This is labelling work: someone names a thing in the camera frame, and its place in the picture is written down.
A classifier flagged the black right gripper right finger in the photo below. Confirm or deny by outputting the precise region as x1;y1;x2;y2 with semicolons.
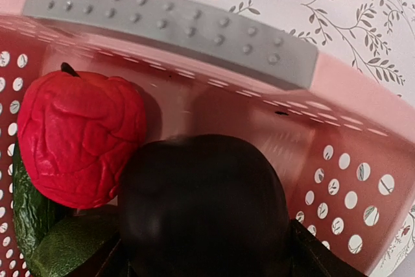
290;219;365;277

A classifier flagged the pink plastic basket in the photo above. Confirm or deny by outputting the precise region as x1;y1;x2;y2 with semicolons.
1;0;414;276

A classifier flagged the green cucumber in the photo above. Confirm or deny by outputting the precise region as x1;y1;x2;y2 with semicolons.
12;145;66;261

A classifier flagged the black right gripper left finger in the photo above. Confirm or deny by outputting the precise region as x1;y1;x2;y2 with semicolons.
87;234;136;277

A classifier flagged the dark purple eggplant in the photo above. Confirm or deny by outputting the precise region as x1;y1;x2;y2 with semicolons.
118;134;291;276

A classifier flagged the green avocado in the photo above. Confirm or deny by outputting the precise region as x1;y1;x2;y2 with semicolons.
29;215;119;276

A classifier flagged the red wrinkled apple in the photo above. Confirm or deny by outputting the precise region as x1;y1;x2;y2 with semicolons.
18;62;147;210

